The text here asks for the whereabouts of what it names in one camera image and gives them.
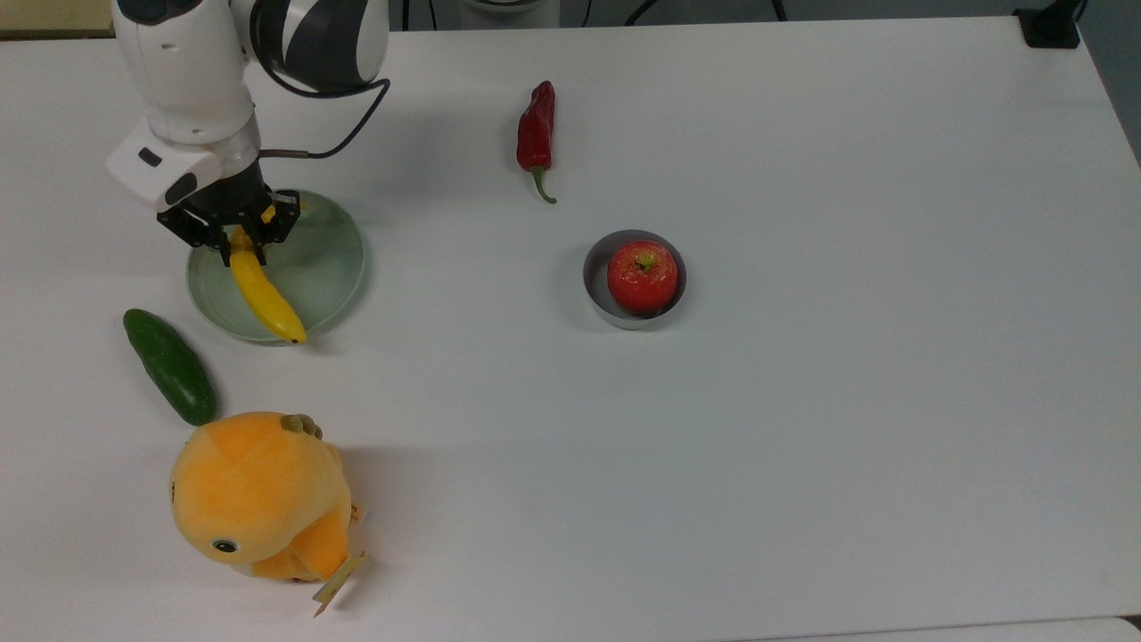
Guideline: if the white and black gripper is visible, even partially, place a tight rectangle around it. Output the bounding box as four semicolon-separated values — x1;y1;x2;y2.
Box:
105;114;301;268

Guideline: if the yellow banana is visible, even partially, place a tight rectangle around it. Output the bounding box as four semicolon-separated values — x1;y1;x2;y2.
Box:
227;205;308;345

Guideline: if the pale green plastic plate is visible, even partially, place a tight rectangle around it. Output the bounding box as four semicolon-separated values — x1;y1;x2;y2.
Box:
185;188;369;343

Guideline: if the green cucumber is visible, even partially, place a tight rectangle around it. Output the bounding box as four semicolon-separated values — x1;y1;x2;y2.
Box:
122;308;218;427

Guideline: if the orange plush chick toy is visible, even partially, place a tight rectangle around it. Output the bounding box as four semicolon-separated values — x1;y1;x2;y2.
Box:
168;411;368;619

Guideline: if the wooden board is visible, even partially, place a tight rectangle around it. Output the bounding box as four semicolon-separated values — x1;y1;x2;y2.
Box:
0;0;117;39

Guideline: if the red chili pepper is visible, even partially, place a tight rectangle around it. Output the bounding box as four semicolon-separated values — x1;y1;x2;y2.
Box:
516;80;559;205

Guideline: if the round metal bowl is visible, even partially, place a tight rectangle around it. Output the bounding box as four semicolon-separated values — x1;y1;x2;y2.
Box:
582;229;688;332

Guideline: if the red apple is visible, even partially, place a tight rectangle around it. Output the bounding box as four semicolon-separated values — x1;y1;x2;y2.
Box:
607;240;679;317

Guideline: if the black table clamp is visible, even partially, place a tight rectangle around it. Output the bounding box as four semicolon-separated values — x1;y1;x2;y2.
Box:
1014;0;1088;50

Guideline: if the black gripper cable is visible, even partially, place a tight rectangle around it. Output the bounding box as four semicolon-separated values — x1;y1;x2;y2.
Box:
250;0;392;161

